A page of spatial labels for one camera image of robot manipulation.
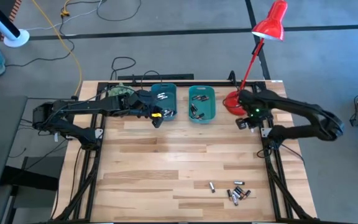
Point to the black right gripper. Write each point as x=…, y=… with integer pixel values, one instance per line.
x=258, y=116

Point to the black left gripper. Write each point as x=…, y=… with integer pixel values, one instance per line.
x=141, y=104

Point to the blue plastic bin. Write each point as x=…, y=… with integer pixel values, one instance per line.
x=171, y=104

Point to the green plastic bin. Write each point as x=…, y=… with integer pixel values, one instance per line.
x=208, y=109

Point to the black and copper AA battery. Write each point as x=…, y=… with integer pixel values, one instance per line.
x=205, y=99
x=246, y=194
x=193, y=109
x=195, y=97
x=201, y=98
x=240, y=190
x=229, y=194
x=201, y=115
x=195, y=118

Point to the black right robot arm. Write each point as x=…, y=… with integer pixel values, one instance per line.
x=291, y=102

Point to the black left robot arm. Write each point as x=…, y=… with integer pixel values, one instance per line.
x=82, y=107

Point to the yellow tape tag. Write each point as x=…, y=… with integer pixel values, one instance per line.
x=156, y=115

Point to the green succulent in patterned pot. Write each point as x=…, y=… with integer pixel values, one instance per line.
x=117, y=91

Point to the black clamp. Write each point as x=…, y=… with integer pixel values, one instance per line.
x=232, y=77

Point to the red desk lamp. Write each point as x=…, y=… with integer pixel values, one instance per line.
x=270, y=25

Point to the yellow power plug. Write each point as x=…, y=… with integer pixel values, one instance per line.
x=64, y=13

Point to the white pole with round base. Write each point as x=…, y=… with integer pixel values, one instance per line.
x=16, y=39

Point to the dark grey desk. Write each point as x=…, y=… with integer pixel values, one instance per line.
x=5, y=146

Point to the orange black striped tape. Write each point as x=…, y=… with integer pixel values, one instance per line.
x=16, y=4

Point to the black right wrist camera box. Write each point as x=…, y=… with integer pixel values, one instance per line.
x=241, y=123

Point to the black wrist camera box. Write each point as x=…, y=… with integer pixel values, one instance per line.
x=158, y=123
x=241, y=123

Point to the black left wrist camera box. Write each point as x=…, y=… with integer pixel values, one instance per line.
x=158, y=123

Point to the black aluminium table frame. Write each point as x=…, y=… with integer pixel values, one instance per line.
x=182, y=84

